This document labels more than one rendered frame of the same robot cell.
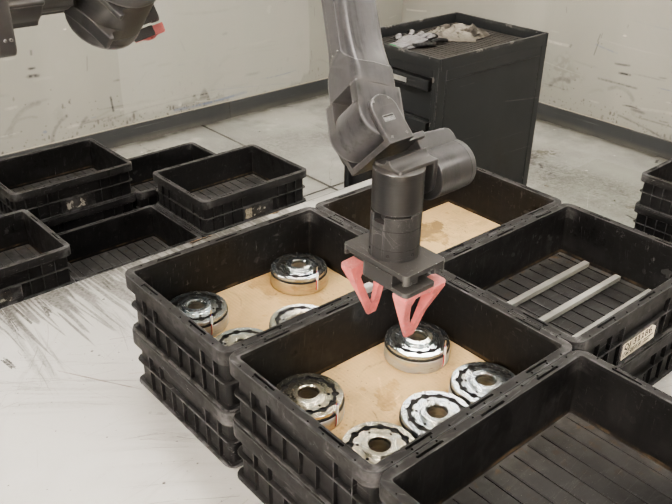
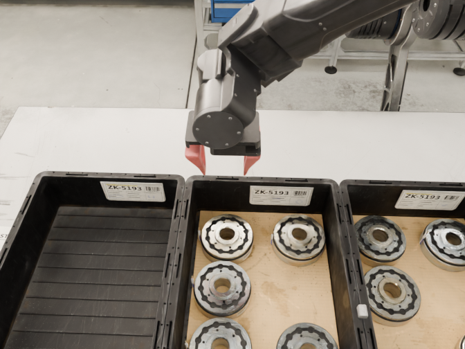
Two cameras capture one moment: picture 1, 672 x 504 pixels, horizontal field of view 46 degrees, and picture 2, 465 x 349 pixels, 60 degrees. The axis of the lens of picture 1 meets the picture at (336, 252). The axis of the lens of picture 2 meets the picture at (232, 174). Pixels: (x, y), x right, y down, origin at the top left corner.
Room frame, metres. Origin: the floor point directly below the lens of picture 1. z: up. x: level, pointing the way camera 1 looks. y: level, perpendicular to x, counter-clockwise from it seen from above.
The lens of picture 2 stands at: (1.08, -0.36, 1.54)
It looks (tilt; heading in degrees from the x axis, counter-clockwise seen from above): 50 degrees down; 133
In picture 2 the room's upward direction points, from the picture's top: straight up
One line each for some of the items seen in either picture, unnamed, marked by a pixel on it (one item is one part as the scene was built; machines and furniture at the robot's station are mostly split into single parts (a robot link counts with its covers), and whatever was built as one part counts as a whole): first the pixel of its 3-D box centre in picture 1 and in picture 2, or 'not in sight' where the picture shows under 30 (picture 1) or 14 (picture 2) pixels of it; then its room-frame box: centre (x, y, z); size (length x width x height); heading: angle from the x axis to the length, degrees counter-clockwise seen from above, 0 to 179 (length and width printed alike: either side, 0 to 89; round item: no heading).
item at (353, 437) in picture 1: (379, 448); (227, 235); (0.79, -0.06, 0.86); 0.10 x 0.10 x 0.01
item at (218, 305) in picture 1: (196, 308); (452, 240); (1.11, 0.23, 0.86); 0.10 x 0.10 x 0.01
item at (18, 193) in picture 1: (64, 226); not in sight; (2.35, 0.91, 0.37); 0.40 x 0.30 x 0.45; 132
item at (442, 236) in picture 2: (196, 305); (453, 239); (1.11, 0.23, 0.86); 0.05 x 0.05 x 0.01
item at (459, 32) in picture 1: (459, 30); not in sight; (3.04, -0.45, 0.88); 0.29 x 0.22 x 0.03; 132
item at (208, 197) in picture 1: (233, 233); not in sight; (2.32, 0.34, 0.37); 0.40 x 0.30 x 0.45; 132
